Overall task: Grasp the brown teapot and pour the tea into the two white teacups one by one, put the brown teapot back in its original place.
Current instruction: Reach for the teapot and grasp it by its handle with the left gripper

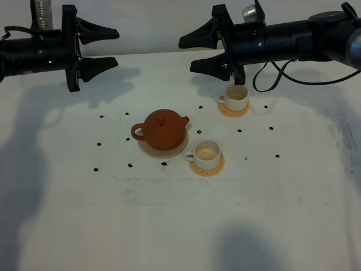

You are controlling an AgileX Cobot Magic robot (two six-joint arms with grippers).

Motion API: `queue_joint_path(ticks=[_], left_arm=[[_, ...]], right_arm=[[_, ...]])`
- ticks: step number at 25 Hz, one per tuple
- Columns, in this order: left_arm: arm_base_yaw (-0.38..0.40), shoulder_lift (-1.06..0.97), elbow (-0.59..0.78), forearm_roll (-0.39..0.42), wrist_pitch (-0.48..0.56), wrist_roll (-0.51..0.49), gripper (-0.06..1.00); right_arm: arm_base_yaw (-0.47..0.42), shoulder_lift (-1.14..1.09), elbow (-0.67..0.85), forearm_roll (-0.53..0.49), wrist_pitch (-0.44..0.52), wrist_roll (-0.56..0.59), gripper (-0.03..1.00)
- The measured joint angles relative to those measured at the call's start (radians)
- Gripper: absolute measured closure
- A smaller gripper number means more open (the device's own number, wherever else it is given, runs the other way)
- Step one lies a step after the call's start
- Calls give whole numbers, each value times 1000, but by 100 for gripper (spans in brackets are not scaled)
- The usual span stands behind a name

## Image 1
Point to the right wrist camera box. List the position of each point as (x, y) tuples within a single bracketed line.
[(253, 13)]

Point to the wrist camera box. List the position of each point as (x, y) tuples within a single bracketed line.
[(41, 15), (253, 13)]

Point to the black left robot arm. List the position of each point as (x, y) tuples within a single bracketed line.
[(18, 54)]

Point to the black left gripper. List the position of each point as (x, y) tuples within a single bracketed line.
[(57, 49)]

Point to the brown clay teapot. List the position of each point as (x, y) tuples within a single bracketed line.
[(163, 129)]

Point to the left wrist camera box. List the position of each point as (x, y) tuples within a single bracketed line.
[(41, 15)]

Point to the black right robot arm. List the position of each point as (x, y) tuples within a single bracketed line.
[(324, 37)]

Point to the far orange cup coaster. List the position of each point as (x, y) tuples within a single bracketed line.
[(229, 113)]

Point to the beige round teapot coaster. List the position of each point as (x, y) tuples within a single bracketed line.
[(158, 154)]

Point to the white teacup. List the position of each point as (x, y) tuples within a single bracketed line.
[(206, 154), (235, 98)]

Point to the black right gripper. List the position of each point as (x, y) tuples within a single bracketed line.
[(243, 44)]

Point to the near white teacup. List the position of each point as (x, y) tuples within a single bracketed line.
[(206, 154)]

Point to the far white teacup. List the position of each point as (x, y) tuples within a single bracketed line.
[(235, 98)]

